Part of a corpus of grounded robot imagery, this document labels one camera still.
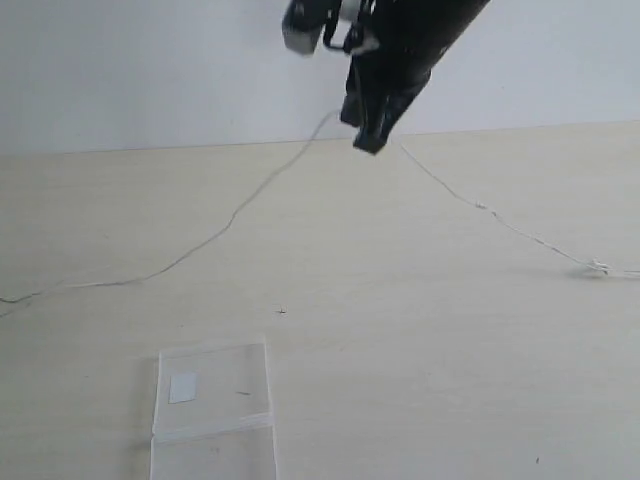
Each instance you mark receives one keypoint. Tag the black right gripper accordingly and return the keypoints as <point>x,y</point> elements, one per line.
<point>386,74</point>

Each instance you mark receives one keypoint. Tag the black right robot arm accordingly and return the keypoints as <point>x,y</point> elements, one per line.
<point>447,19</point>

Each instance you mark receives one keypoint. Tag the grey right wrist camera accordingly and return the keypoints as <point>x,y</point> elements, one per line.
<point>308,22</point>

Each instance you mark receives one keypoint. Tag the clear plastic storage box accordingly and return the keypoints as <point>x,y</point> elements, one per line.
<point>213,415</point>

